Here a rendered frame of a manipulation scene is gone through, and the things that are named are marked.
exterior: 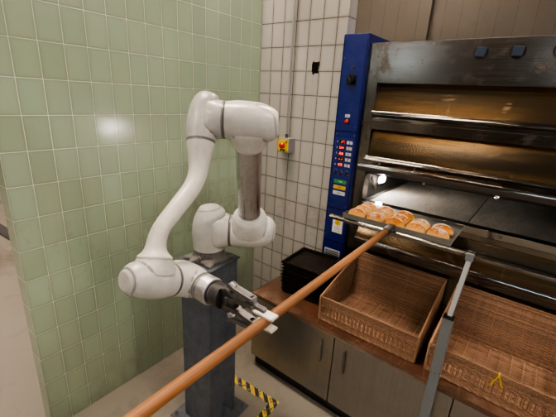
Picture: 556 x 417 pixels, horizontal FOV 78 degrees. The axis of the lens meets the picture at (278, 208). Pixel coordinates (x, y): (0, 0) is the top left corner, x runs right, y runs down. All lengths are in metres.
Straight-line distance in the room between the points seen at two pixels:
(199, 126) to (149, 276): 0.52
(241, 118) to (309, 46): 1.32
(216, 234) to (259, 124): 0.63
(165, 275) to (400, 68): 1.65
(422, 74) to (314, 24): 0.76
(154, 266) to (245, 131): 0.53
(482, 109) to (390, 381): 1.43
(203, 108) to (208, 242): 0.67
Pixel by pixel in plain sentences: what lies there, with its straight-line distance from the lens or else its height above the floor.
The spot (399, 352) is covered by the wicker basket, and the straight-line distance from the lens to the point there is 1.95.
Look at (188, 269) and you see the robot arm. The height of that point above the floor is 1.25.
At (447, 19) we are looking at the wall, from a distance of 5.55.
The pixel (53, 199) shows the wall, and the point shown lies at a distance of 1.92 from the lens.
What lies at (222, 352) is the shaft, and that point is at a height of 1.20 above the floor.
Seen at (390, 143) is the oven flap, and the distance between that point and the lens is 2.16.
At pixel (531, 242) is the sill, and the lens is 2.10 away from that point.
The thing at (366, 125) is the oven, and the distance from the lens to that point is 2.20.
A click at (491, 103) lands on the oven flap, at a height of 1.81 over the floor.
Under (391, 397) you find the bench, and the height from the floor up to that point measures 0.37.
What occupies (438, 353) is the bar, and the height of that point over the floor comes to 0.78.
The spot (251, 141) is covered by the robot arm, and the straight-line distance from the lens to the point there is 1.23.
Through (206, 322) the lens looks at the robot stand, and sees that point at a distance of 1.81.
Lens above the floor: 1.79
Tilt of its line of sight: 18 degrees down
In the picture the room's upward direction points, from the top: 3 degrees clockwise
